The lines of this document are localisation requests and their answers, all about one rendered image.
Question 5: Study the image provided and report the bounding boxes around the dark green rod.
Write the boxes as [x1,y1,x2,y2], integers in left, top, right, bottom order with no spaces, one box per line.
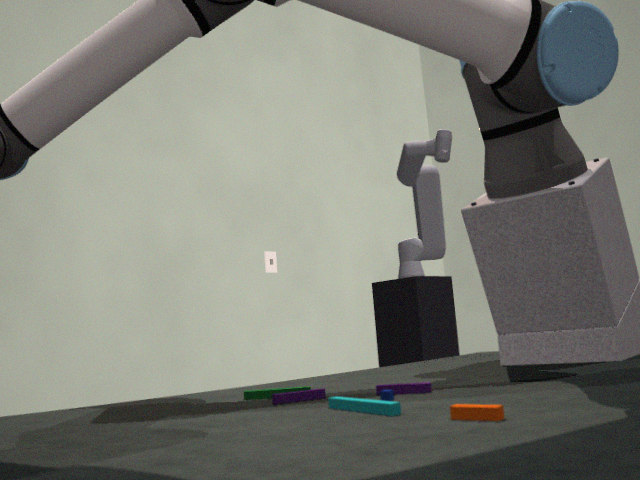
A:
[244,386,311,400]

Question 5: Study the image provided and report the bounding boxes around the orange rod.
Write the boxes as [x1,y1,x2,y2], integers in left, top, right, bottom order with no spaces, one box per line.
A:
[450,404,504,421]

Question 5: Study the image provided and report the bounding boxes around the turquoise rod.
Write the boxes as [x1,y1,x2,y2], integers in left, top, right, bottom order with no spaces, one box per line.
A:
[328,397,401,416]

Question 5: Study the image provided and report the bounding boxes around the purple rod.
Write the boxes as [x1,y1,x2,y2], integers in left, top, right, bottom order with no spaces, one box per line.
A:
[272,389,326,404]
[376,382,432,395]

